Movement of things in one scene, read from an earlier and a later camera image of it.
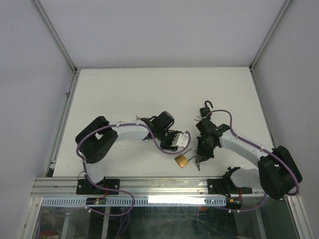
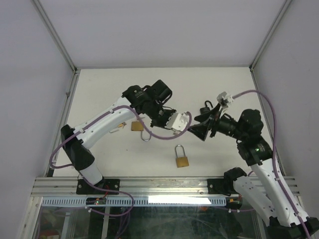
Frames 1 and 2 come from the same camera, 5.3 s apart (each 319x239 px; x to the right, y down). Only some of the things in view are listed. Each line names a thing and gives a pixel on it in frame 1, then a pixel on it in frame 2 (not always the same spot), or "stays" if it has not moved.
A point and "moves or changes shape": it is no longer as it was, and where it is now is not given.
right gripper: x=202 y=156 → x=201 y=129
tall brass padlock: x=182 y=161 moves or changes shape
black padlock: x=205 y=110 stays
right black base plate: x=226 y=186 stays
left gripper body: x=166 y=140 → x=162 y=118
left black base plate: x=84 y=186 stays
